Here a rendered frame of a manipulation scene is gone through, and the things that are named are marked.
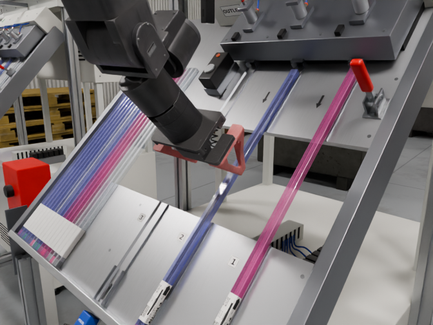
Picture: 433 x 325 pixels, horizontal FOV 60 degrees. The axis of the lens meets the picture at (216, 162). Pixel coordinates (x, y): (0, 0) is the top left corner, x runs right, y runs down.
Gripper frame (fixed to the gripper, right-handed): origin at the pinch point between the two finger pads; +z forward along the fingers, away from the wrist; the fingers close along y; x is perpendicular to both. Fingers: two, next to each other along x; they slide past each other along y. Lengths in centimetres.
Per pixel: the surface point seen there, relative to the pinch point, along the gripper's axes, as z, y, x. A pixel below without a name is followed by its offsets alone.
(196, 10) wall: 228, 440, -357
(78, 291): 2.3, 13.9, 27.2
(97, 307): 2.3, 7.8, 27.2
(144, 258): 4.6, 7.3, 17.7
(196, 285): 4.5, -4.8, 17.2
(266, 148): 66, 45, -41
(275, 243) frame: 42.1, 8.9, -1.5
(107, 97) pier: 184, 415, -134
